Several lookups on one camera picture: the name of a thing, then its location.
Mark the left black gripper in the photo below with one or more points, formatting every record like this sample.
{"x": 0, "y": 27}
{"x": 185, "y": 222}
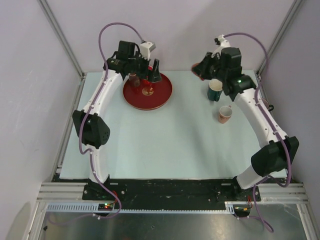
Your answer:
{"x": 144, "y": 75}

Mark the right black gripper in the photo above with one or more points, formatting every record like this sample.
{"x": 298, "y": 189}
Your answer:
{"x": 208, "y": 60}

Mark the dark green mug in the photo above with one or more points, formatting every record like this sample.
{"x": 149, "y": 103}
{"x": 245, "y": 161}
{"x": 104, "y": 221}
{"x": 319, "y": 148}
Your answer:
{"x": 214, "y": 91}

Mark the small orange cup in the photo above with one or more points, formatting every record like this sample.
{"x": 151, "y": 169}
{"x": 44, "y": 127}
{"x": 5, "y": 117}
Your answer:
{"x": 196, "y": 69}

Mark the small pink square mug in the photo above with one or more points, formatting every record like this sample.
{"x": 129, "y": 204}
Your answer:
{"x": 224, "y": 114}

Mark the lilac ribbed mug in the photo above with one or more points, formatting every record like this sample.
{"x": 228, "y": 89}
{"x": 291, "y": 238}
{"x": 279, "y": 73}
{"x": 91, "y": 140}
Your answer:
{"x": 269, "y": 106}

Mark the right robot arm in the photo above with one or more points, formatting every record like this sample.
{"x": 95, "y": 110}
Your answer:
{"x": 277, "y": 149}

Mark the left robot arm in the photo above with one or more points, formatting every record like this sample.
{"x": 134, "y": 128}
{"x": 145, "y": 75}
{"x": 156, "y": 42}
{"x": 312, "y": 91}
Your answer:
{"x": 92, "y": 131}

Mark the large red mug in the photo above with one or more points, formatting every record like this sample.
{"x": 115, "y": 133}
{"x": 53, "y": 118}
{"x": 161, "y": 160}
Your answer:
{"x": 146, "y": 81}

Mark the brown patterned mug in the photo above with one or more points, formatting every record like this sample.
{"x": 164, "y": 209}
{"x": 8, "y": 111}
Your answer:
{"x": 134, "y": 80}

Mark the round red tray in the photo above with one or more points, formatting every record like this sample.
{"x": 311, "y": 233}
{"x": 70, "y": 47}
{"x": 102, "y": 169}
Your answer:
{"x": 148, "y": 96}

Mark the small circuit board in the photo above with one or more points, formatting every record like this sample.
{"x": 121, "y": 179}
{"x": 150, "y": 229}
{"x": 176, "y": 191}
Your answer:
{"x": 105, "y": 206}

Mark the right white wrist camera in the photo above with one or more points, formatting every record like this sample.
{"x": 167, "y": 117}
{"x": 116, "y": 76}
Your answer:
{"x": 221, "y": 43}

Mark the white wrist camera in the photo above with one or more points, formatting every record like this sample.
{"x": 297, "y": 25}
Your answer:
{"x": 146, "y": 48}
{"x": 221, "y": 43}

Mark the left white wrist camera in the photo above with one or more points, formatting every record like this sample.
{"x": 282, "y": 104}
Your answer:
{"x": 146, "y": 48}

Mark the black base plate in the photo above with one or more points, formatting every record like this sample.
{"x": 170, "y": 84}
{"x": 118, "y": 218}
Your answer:
{"x": 170, "y": 194}

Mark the aluminium frame rail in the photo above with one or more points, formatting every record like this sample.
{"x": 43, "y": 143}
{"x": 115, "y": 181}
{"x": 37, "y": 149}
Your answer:
{"x": 295, "y": 193}

